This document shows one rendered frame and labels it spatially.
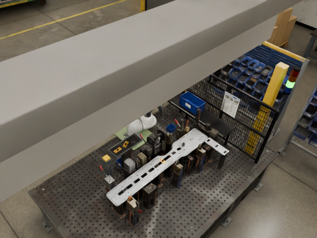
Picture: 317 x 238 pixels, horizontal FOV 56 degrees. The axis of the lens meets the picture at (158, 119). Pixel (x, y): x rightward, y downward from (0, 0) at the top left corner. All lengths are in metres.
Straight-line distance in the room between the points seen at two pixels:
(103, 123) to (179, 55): 0.15
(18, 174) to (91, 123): 0.11
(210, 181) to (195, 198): 0.30
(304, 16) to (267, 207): 6.17
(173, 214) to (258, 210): 1.49
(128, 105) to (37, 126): 0.14
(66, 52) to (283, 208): 4.28
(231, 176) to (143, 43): 3.32
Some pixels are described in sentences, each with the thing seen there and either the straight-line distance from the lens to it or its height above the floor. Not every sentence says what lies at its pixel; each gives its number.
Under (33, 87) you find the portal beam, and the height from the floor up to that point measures 3.33.
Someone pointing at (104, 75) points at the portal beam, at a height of 3.33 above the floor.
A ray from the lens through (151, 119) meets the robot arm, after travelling 3.77.
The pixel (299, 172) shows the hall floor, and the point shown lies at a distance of 5.06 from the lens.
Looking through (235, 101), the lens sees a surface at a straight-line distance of 3.58.
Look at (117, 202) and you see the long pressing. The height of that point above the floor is 1.00.
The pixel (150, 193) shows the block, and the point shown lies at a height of 1.02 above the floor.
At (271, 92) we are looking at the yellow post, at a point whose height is 1.70.
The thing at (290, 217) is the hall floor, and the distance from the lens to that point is 4.51.
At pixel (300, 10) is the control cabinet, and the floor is 0.39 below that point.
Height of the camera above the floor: 3.54
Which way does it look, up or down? 43 degrees down
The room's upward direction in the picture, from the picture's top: 4 degrees clockwise
